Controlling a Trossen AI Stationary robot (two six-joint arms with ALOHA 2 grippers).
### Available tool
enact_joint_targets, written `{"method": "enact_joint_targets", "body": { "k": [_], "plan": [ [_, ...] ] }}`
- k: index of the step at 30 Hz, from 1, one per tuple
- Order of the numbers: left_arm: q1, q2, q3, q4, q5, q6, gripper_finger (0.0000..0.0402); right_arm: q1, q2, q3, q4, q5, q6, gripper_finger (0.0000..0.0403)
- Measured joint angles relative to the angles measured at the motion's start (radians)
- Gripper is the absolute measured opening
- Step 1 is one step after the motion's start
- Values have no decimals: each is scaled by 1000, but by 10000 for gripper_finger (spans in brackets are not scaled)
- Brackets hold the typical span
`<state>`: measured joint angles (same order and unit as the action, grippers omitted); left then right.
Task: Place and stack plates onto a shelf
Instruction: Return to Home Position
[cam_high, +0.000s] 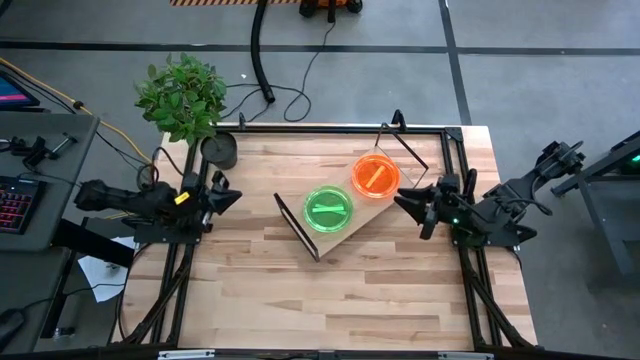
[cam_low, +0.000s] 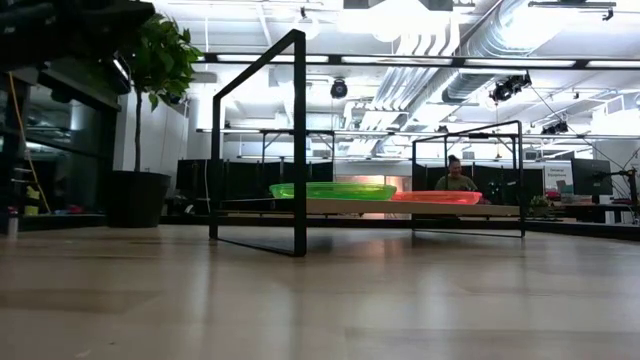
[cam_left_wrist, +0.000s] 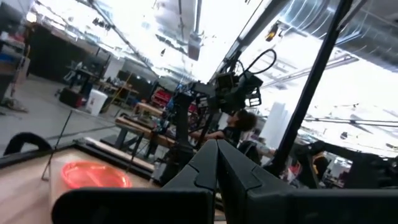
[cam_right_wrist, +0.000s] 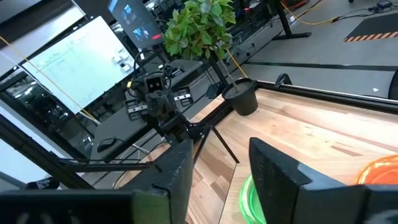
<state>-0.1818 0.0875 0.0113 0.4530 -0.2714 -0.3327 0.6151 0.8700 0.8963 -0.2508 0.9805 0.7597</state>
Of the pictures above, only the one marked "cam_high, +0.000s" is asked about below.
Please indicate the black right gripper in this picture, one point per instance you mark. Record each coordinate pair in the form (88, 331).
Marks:
(450, 205)

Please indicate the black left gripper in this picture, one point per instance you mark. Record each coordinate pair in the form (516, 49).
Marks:
(204, 200)

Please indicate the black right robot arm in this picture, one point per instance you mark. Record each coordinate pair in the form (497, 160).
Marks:
(505, 210)

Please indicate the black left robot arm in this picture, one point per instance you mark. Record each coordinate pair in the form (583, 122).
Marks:
(135, 200)

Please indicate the black plant pot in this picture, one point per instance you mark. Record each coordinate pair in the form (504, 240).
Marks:
(220, 150)

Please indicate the green leafy plant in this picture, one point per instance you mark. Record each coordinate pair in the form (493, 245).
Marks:
(182, 97)

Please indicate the white paper sheet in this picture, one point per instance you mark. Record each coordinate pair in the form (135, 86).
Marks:
(105, 280)

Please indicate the grey desk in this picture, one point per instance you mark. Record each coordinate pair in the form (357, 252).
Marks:
(55, 150)

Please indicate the black side stand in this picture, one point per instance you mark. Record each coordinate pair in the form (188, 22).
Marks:
(607, 200)

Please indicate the black clamp tool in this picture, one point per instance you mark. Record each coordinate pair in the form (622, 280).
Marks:
(37, 150)

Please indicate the black yellow hazard strip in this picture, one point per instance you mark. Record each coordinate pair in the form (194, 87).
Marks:
(225, 2)

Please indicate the backlit black keyboard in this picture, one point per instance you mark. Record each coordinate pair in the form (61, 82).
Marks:
(15, 205)

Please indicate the orange wheeled machine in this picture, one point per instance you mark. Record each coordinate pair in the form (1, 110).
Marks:
(330, 5)

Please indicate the computer monitor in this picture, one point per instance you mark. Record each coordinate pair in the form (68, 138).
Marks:
(12, 92)

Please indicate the black frame clamp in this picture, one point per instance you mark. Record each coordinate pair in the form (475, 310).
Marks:
(242, 120)
(398, 119)

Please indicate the black aluminium table frame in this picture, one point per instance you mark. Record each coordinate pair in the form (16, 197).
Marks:
(325, 129)

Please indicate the silver metal bracket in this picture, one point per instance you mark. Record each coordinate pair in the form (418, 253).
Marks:
(185, 354)

